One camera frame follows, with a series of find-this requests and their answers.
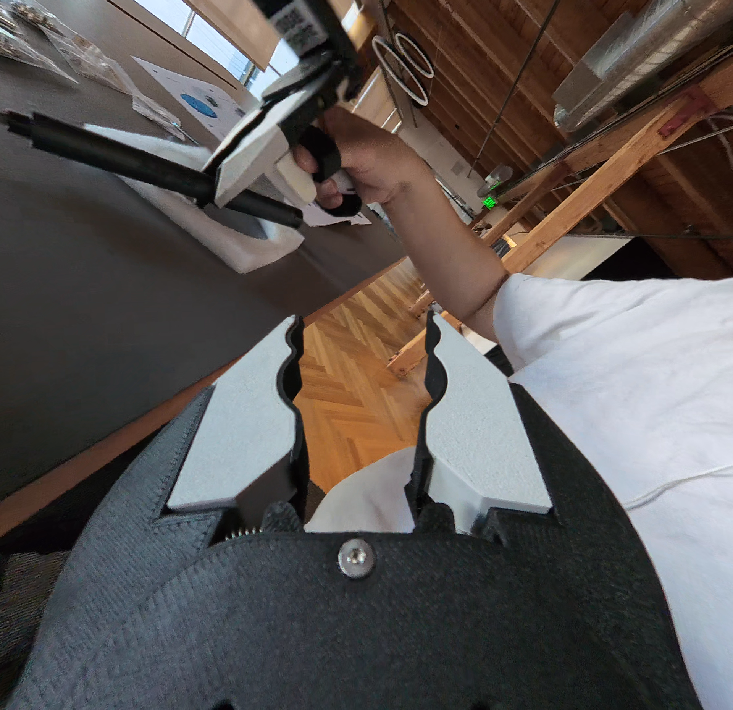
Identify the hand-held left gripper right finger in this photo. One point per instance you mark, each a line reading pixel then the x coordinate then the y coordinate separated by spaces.
pixel 487 435

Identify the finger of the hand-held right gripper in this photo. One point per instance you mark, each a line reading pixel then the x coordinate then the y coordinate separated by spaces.
pixel 292 82
pixel 252 154

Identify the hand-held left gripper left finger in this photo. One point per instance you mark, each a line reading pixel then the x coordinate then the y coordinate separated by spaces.
pixel 240 435

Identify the black screwdriver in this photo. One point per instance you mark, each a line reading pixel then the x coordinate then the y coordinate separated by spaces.
pixel 131 160

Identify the person's right forearm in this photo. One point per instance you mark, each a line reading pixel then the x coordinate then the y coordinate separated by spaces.
pixel 452 257

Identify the dark grey desk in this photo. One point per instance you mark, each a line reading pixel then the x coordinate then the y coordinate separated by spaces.
pixel 114 320

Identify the person's right hand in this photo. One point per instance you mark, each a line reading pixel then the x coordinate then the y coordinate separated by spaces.
pixel 378 160

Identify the printed instruction sheet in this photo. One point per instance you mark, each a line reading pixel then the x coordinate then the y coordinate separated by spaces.
pixel 189 88

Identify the window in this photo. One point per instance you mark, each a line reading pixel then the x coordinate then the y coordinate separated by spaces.
pixel 212 37

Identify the person in white shirt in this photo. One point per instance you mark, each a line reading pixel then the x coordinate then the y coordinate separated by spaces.
pixel 630 406

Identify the pile of small screw bags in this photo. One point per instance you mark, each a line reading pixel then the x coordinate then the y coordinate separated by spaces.
pixel 86 57

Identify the wooden ceiling beam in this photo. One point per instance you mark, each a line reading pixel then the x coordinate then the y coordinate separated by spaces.
pixel 595 183

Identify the white foam frame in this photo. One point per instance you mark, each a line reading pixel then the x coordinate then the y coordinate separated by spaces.
pixel 240 251

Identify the silver air duct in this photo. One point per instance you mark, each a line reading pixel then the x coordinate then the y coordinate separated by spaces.
pixel 647 39

